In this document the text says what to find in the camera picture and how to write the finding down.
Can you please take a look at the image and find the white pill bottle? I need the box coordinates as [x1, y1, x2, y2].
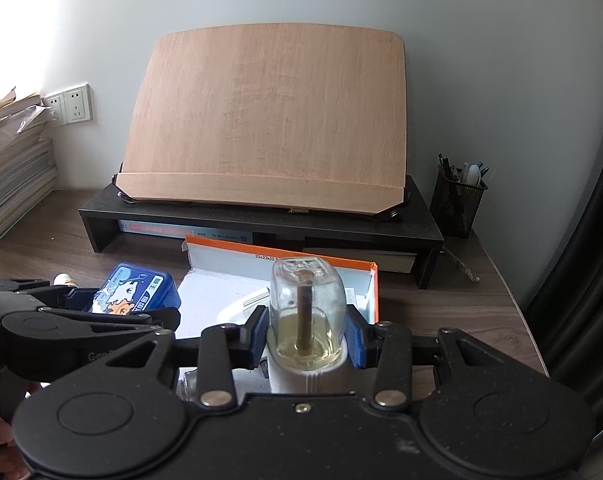
[53, 273, 77, 287]

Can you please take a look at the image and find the blue tin box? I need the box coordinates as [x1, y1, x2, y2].
[90, 263, 181, 315]

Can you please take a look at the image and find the white diffuser with bottle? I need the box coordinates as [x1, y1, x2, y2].
[267, 257, 348, 394]

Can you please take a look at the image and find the clear glass refill bottle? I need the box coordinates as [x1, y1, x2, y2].
[177, 368, 198, 402]

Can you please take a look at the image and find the white plug-in diffuser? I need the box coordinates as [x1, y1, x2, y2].
[226, 287, 270, 324]

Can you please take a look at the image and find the book under riser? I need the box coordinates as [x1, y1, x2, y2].
[118, 220, 253, 244]

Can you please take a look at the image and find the pen on table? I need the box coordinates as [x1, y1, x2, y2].
[443, 247, 480, 283]

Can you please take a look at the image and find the stack of books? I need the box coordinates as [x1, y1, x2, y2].
[0, 91, 58, 240]

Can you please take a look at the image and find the orange white box lid tray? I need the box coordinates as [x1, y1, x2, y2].
[174, 234, 380, 391]

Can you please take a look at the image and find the black monitor riser shelf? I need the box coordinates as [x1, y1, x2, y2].
[78, 179, 443, 289]

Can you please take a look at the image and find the black mesh pen holder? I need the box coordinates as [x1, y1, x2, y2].
[429, 154, 488, 240]

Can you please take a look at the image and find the wooden book stand board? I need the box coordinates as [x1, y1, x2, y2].
[115, 23, 408, 214]

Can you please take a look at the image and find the white wall socket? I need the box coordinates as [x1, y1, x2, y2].
[62, 84, 92, 124]

